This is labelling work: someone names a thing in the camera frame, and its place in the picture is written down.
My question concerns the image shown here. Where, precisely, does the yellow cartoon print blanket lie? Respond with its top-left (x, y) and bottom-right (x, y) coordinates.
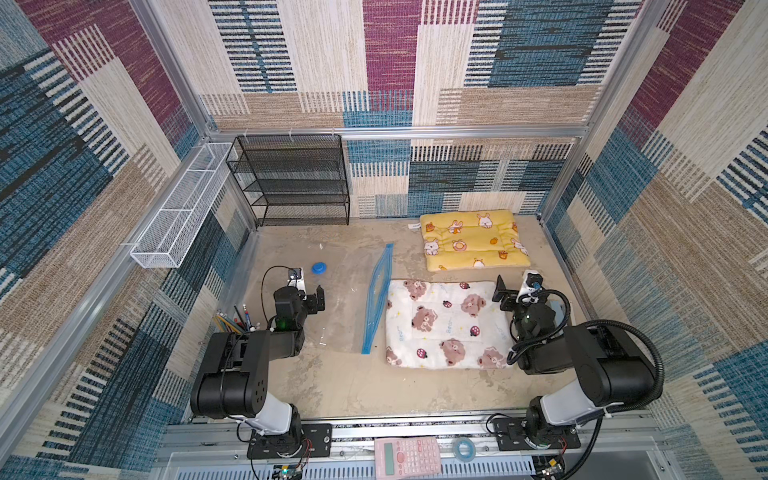
top-left (420, 210), bottom-right (531, 272)

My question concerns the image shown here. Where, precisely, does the clear vacuum bag blue zipper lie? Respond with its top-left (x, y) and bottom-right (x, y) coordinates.
top-left (361, 243), bottom-right (394, 355)

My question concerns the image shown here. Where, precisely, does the cream fleece blanket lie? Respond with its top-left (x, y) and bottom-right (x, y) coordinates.
top-left (385, 279), bottom-right (512, 370)

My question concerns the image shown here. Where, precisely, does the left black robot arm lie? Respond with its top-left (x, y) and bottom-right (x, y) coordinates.
top-left (190, 286), bottom-right (332, 461)

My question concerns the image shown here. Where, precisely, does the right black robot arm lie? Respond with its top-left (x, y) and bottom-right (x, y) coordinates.
top-left (487, 270), bottom-right (665, 451)

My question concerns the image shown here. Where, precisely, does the blue vacuum valve cap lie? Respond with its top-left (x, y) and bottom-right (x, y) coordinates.
top-left (311, 262), bottom-right (327, 275)

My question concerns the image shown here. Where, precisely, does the light blue stapler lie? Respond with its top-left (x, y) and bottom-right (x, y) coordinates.
top-left (547, 298), bottom-right (571, 328)

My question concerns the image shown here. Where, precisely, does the light blue tape roll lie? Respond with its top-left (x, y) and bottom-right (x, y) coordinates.
top-left (452, 437), bottom-right (476, 463)

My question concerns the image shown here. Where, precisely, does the pink calculator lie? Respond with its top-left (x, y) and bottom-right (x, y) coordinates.
top-left (374, 437), bottom-right (442, 479)

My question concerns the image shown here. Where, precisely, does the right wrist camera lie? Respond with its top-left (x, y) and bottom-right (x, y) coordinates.
top-left (517, 269), bottom-right (543, 303)

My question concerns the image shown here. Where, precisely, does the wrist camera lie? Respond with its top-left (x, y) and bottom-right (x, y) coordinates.
top-left (287, 267), bottom-right (306, 297)
top-left (517, 269), bottom-right (543, 303)

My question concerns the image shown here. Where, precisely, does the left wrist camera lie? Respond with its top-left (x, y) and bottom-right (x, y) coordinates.
top-left (287, 267), bottom-right (306, 297)

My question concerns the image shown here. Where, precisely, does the black wire mesh shelf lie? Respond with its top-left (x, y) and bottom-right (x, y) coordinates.
top-left (227, 134), bottom-right (351, 227)

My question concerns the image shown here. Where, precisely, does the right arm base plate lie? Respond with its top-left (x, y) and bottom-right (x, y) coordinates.
top-left (485, 414), bottom-right (582, 452)

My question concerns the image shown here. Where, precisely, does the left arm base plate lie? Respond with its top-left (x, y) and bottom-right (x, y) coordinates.
top-left (246, 423), bottom-right (333, 460)

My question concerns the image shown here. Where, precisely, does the white wire mesh basket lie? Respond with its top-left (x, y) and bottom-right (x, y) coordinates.
top-left (130, 143), bottom-right (230, 269)

